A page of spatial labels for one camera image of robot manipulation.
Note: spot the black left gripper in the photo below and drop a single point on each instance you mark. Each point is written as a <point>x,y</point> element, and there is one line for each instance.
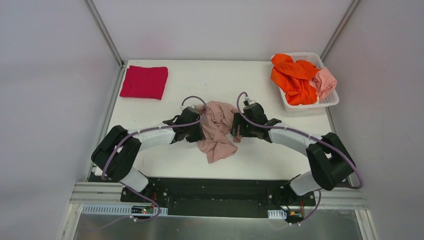
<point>195,129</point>

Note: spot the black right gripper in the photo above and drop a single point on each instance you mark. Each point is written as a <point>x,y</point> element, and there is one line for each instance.
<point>238,125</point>

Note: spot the orange t-shirt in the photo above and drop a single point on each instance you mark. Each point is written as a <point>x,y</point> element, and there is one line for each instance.
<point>294,77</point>

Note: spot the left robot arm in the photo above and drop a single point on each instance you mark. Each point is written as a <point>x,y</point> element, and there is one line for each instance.
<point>117,152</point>

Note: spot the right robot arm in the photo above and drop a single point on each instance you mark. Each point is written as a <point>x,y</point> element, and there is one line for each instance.
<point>329,161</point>

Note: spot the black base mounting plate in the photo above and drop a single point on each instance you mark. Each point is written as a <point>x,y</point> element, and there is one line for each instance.
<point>232,198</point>

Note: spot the folded red t-shirt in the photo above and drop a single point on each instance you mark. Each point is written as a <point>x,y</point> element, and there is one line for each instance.
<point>144,82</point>

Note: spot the light pink t-shirt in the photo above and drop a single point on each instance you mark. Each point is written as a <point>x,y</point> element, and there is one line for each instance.
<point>324,83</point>

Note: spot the white plastic laundry basket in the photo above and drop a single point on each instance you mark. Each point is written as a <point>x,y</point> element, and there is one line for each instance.
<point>331,100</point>

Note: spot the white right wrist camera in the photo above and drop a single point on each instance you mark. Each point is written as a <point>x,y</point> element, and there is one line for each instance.
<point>247,101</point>

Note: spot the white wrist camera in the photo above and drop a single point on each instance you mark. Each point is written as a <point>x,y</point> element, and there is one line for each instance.
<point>247,101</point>
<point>187,106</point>

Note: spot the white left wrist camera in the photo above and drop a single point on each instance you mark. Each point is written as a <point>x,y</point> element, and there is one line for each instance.
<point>187,106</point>

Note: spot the aluminium frame rail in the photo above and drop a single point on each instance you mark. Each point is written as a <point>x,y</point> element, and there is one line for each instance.
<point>103,211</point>

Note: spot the right corner aluminium post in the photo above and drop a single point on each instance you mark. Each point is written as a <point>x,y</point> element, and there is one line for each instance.
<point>340,28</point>

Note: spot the corner aluminium post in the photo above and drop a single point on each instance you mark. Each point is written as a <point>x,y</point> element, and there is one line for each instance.
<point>97,18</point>
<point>340,28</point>

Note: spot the left corner aluminium post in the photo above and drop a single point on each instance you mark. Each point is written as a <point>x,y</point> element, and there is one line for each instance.
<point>97,18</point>

